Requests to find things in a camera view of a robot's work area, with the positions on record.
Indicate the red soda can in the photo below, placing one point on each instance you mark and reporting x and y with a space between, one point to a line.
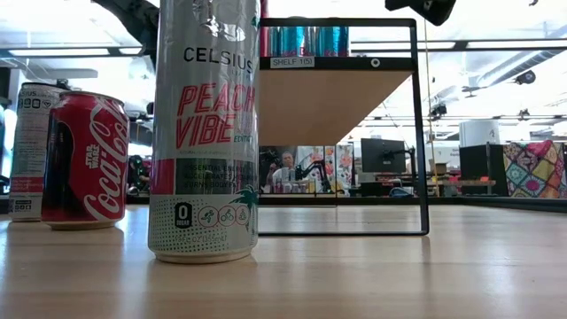
264 40

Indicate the Coca-Cola Star Wars can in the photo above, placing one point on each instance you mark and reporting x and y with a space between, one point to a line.
88 168

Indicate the white Celsius can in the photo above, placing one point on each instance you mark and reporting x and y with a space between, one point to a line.
28 142

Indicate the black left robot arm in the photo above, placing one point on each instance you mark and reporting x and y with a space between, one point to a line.
137 22

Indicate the black background robot arm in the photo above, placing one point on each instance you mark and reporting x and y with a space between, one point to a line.
328 179
139 177

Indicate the yellow pole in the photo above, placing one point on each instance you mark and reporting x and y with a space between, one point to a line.
430 88

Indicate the black ceiling lamp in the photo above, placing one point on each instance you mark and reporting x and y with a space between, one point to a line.
438 111
62 84
525 77

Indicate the white cylindrical tank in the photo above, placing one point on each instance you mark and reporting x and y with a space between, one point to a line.
480 133

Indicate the black monitor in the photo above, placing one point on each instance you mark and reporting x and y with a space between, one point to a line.
381 155

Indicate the cardboard box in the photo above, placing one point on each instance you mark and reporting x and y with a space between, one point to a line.
439 168

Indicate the black partition panel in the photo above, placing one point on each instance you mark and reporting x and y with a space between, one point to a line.
476 164

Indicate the colourful printed poster panel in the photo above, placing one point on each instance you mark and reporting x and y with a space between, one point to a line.
345 164

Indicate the wooden workbench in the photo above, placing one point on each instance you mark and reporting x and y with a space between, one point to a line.
465 182

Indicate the colourful patchwork quilt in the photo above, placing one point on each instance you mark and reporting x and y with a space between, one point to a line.
536 170

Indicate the person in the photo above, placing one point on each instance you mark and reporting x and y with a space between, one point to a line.
288 170

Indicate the Celsius Peach Vibe can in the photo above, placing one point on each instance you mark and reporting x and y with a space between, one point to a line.
204 133

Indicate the black high table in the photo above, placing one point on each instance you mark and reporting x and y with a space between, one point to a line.
142 133

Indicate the wooden shelf with black frame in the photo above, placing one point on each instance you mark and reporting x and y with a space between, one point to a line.
319 106

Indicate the black aluminium table frame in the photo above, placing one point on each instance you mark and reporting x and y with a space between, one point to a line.
367 201

